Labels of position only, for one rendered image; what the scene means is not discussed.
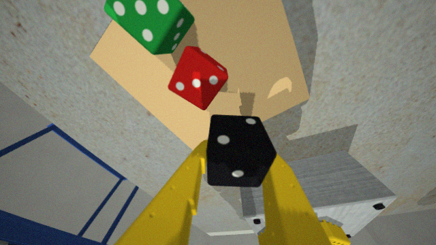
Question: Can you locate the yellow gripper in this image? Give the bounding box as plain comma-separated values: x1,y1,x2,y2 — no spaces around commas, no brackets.
114,140,332,245

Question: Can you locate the red die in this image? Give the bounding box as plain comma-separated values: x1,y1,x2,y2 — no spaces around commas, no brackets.
168,46,228,110

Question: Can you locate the green die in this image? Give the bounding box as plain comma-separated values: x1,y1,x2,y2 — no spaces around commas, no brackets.
104,0,195,55

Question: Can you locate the tan square mat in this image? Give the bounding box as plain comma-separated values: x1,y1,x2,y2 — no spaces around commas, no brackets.
90,0,310,150

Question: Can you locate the black die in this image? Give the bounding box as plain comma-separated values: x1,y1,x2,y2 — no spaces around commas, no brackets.
206,114,277,187

